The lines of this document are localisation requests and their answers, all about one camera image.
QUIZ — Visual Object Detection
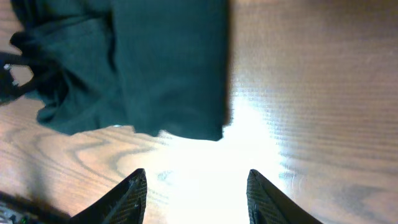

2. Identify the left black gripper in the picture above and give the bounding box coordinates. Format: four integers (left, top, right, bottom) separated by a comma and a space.
1, 52, 36, 105

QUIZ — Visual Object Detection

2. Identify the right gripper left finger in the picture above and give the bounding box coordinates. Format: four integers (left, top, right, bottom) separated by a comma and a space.
70, 168, 147, 224

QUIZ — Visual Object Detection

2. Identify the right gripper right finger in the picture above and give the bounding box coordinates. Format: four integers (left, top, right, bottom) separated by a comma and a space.
246, 169, 322, 224

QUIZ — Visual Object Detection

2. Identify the black t-shirt with logo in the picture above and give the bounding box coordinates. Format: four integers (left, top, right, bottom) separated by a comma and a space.
10, 0, 229, 141

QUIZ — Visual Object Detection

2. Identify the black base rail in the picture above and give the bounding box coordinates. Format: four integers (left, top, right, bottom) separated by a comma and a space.
1, 192, 71, 224

